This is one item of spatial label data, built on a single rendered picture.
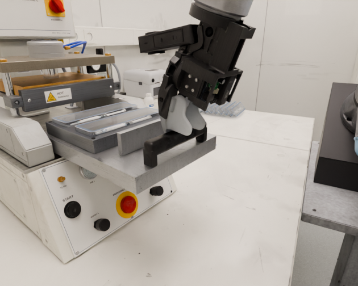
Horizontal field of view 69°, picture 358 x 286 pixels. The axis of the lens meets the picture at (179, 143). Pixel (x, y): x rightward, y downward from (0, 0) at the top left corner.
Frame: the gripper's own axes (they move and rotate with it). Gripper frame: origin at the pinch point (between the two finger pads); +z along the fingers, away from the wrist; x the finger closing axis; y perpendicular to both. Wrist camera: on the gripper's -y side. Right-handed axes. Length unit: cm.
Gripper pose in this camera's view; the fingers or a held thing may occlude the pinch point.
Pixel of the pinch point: (168, 129)
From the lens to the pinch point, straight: 45.5
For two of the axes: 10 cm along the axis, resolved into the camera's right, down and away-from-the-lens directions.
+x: 6.3, -2.9, 7.2
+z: -2.7, 7.9, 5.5
